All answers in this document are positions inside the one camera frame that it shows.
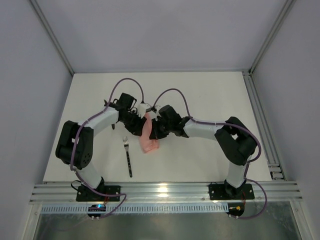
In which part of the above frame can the grey slotted cable duct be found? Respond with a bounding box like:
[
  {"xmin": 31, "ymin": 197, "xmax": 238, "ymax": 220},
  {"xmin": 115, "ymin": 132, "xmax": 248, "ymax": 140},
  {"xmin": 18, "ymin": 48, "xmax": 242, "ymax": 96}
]
[{"xmin": 40, "ymin": 202, "xmax": 228, "ymax": 214}]

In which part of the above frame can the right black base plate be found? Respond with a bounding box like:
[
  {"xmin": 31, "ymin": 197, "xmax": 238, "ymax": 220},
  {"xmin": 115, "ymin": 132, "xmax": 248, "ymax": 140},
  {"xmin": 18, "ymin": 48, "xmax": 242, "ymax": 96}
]
[{"xmin": 208, "ymin": 180, "xmax": 255, "ymax": 201}]

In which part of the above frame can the right side aluminium rail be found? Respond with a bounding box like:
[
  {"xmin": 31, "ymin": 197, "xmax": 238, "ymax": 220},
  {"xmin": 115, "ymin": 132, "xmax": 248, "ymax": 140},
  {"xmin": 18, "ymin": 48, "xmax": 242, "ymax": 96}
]
[{"xmin": 242, "ymin": 70, "xmax": 287, "ymax": 181}]

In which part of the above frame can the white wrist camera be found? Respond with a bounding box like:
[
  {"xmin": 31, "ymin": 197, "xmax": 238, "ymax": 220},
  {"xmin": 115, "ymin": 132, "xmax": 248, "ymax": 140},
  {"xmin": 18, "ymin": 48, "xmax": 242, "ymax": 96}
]
[
  {"xmin": 137, "ymin": 103, "xmax": 152, "ymax": 118},
  {"xmin": 150, "ymin": 105, "xmax": 161, "ymax": 119}
]

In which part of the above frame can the left controller board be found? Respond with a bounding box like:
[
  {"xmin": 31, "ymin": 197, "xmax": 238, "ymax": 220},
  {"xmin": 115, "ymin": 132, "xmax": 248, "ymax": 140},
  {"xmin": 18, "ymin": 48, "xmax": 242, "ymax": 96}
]
[{"xmin": 87, "ymin": 204, "xmax": 106, "ymax": 219}]

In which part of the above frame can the corner frame post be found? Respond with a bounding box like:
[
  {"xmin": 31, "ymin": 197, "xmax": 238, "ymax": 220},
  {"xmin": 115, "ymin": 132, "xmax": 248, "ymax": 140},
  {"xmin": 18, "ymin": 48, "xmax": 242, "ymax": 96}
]
[
  {"xmin": 27, "ymin": 0, "xmax": 75, "ymax": 77},
  {"xmin": 248, "ymin": 0, "xmax": 296, "ymax": 75}
]

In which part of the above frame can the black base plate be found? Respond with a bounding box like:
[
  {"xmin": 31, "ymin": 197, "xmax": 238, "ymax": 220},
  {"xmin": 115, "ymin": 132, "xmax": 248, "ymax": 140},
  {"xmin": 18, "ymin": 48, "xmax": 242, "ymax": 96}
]
[
  {"xmin": 208, "ymin": 180, "xmax": 255, "ymax": 201},
  {"xmin": 76, "ymin": 185, "xmax": 121, "ymax": 202}
]

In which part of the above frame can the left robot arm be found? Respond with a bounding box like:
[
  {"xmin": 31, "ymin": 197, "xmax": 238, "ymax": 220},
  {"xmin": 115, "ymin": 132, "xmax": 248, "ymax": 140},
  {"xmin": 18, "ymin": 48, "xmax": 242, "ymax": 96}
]
[{"xmin": 55, "ymin": 93, "xmax": 147, "ymax": 200}]

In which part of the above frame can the left corner frame post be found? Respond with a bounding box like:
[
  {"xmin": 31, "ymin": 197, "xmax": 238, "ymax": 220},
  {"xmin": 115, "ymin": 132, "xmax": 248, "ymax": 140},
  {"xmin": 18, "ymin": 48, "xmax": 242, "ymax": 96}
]
[{"xmin": 27, "ymin": 0, "xmax": 75, "ymax": 77}]

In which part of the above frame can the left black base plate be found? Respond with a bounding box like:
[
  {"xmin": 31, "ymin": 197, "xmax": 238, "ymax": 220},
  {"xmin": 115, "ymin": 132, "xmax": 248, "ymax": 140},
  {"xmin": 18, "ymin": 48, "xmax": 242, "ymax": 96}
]
[{"xmin": 76, "ymin": 185, "xmax": 121, "ymax": 202}]

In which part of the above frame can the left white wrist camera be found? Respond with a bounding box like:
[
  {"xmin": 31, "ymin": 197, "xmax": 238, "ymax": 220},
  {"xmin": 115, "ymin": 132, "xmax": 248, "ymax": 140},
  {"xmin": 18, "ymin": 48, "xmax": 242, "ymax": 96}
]
[{"xmin": 137, "ymin": 103, "xmax": 152, "ymax": 118}]

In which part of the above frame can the controller board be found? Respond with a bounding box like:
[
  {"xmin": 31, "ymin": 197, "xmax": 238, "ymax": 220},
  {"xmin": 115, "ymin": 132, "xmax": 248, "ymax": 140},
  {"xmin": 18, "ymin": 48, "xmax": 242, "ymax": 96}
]
[
  {"xmin": 87, "ymin": 204, "xmax": 106, "ymax": 219},
  {"xmin": 226, "ymin": 203, "xmax": 245, "ymax": 219}
]

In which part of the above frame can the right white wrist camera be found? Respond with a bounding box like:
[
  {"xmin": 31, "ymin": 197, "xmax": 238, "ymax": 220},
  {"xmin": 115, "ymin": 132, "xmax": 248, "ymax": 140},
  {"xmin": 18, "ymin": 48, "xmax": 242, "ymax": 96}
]
[{"xmin": 150, "ymin": 105, "xmax": 161, "ymax": 119}]

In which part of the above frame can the pink satin napkin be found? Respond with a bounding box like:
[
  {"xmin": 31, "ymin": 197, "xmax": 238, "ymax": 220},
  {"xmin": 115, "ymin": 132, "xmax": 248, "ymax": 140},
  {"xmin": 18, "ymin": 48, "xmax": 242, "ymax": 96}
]
[{"xmin": 139, "ymin": 113, "xmax": 159, "ymax": 154}]

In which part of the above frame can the aluminium front rail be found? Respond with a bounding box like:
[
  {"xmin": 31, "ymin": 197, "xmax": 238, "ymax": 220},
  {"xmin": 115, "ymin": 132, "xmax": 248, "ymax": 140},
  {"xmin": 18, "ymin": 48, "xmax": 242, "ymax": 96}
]
[{"xmin": 29, "ymin": 181, "xmax": 303, "ymax": 204}]

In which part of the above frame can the silver fork black handle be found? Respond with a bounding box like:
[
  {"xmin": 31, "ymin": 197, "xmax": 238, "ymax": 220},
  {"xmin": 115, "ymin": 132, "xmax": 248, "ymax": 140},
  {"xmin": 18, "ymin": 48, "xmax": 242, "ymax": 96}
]
[{"xmin": 123, "ymin": 136, "xmax": 133, "ymax": 178}]

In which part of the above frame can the right controller board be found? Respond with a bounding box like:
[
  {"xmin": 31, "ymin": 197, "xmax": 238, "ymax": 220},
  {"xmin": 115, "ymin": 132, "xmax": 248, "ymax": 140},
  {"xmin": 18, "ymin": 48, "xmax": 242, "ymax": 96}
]
[{"xmin": 226, "ymin": 203, "xmax": 245, "ymax": 219}]

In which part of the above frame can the aluminium rail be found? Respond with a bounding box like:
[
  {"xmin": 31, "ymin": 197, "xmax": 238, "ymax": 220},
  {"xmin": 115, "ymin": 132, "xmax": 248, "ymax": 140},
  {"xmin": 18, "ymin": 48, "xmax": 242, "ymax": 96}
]
[
  {"xmin": 242, "ymin": 70, "xmax": 287, "ymax": 181},
  {"xmin": 29, "ymin": 181, "xmax": 303, "ymax": 204}
]

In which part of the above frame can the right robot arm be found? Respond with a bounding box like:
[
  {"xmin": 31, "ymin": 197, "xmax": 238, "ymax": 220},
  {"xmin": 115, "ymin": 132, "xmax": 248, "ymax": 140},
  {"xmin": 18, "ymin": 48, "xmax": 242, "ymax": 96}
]
[{"xmin": 149, "ymin": 105, "xmax": 261, "ymax": 199}]

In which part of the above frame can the black knife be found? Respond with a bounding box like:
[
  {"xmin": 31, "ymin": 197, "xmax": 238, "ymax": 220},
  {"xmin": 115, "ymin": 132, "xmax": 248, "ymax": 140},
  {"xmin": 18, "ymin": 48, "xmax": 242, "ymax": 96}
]
[{"xmin": 103, "ymin": 99, "xmax": 116, "ymax": 130}]

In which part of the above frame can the right corner frame post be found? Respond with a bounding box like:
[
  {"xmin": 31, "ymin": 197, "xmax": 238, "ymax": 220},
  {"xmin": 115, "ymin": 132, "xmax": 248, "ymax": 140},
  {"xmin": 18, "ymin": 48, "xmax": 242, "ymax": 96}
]
[{"xmin": 248, "ymin": 0, "xmax": 296, "ymax": 75}]

